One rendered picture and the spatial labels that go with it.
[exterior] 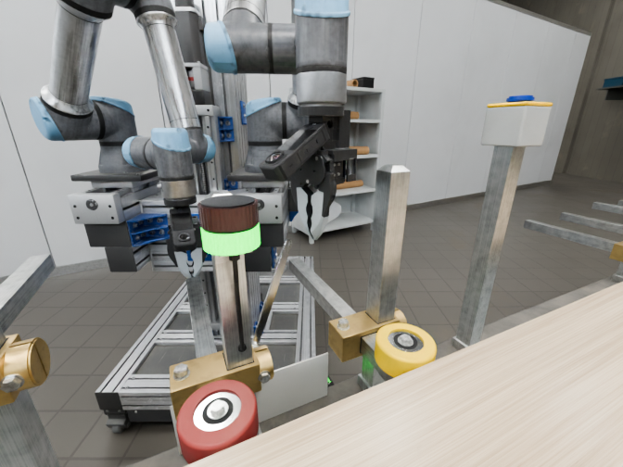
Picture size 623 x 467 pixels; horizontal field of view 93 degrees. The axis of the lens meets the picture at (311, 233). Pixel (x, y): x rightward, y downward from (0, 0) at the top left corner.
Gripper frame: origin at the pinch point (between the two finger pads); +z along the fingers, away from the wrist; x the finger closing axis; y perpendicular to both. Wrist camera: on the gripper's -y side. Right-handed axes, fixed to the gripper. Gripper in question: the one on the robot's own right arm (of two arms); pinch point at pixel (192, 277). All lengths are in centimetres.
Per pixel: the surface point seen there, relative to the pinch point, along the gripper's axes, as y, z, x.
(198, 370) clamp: -37.6, -4.3, 1.3
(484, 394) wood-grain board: -58, -7, -28
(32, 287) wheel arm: -16.7, -11.5, 23.5
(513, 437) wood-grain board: -63, -7, -25
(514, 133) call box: -40, -34, -52
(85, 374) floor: 81, 82, 56
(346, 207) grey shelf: 246, 62, -196
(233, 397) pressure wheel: -47.2, -7.7, -1.8
